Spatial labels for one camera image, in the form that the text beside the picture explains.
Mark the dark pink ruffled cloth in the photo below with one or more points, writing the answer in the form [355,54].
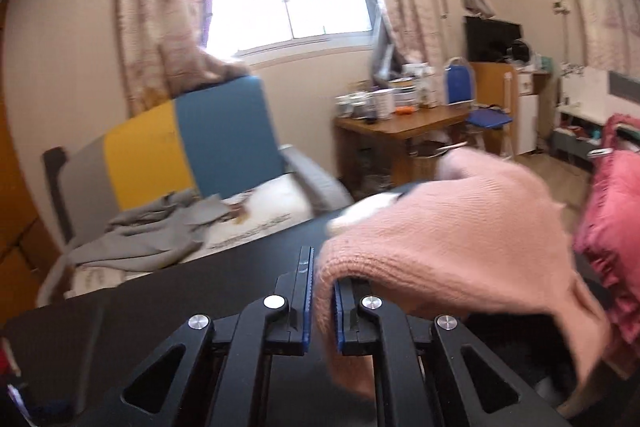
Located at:
[615,217]

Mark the cluster of desk containers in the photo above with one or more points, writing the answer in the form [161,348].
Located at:
[385,99]

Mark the white printed cushion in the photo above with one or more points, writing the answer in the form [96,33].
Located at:
[270,202]

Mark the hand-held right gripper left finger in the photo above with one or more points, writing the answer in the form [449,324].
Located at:
[308,297]

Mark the pink knitted sweater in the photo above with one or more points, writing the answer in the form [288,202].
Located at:
[450,232]

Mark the small white cabinet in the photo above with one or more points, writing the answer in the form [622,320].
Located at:
[527,122]

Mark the blue folding chair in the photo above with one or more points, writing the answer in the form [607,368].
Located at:
[459,82]

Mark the black monitor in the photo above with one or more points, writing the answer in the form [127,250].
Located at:
[490,39]

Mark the wooden cabinet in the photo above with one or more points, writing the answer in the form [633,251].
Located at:
[487,82]

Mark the low grey shelf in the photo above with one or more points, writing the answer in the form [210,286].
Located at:
[570,142]

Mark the grey yellow blue sofa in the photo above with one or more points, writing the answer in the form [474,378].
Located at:
[225,132]

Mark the wooden desk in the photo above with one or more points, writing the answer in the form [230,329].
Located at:
[400,122]

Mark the woven basket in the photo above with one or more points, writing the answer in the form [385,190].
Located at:
[425,162]

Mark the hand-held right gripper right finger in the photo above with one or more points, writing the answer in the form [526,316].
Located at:
[340,327]

